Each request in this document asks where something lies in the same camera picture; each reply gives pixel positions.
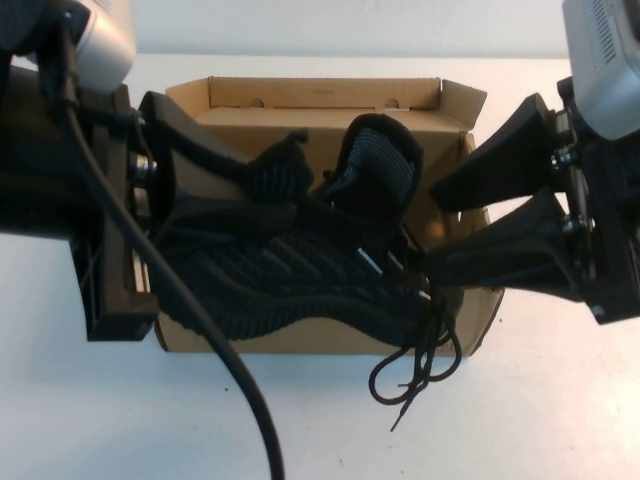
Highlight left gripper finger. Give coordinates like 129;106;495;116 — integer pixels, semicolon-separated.
159;199;296;246
137;91;257;202

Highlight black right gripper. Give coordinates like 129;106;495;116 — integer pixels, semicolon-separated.
422;77;640;326

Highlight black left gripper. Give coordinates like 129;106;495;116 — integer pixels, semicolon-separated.
0;52;157;344

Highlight black knit laced shoe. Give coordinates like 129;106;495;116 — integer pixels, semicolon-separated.
157;113;464;434

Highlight brown cardboard shoe box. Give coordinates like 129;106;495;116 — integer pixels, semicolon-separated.
154;74;504;357

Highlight black left camera cable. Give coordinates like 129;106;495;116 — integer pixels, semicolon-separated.
52;9;279;480

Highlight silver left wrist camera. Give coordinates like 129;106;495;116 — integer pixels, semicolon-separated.
64;0;139;97

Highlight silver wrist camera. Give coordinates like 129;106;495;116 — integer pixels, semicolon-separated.
64;0;139;97
562;0;640;142

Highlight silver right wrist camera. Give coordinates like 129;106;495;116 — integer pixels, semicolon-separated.
562;0;640;142

